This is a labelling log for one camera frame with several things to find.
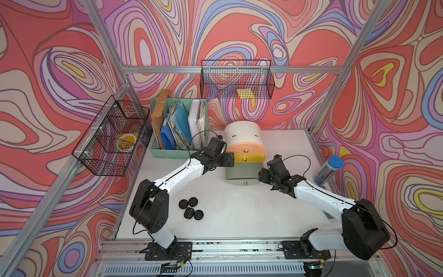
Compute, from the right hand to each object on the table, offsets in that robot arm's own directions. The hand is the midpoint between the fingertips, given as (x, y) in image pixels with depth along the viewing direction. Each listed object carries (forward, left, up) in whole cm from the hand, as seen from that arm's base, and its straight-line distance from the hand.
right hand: (265, 178), depth 89 cm
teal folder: (+28, +44, +19) cm, 56 cm away
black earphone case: (-10, +43, -5) cm, 45 cm away
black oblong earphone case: (-15, +40, -4) cm, 43 cm away
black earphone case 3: (-16, +35, -5) cm, 39 cm away
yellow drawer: (+8, +8, +8) cm, 14 cm away
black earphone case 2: (-9, +38, -4) cm, 39 cm away
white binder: (+26, +36, +20) cm, 49 cm away
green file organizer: (+23, +46, -2) cm, 51 cm away
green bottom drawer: (+2, +11, +2) cm, 12 cm away
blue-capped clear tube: (0, -30, +11) cm, 32 cm away
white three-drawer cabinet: (+14, +10, +15) cm, 24 cm away
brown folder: (+19, +52, +26) cm, 62 cm away
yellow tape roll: (+4, +62, +28) cm, 68 cm away
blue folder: (+20, +52, +12) cm, 57 cm away
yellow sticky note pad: (+36, +8, +28) cm, 46 cm away
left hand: (+7, +19, +9) cm, 22 cm away
